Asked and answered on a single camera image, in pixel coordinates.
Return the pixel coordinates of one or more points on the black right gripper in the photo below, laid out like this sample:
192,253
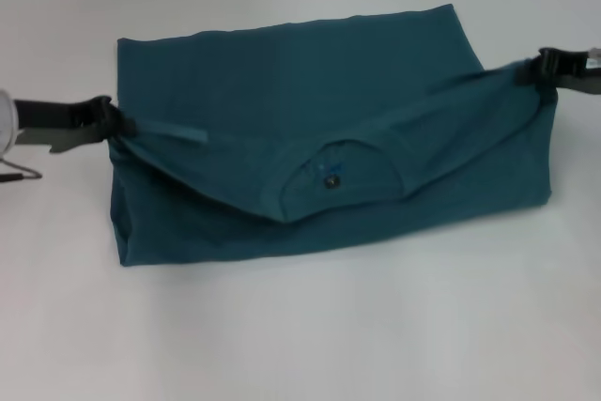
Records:
580,77

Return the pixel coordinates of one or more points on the teal shirt with FREE print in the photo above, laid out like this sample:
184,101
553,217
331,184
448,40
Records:
328,138

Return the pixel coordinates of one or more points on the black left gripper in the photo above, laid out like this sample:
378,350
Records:
51,124

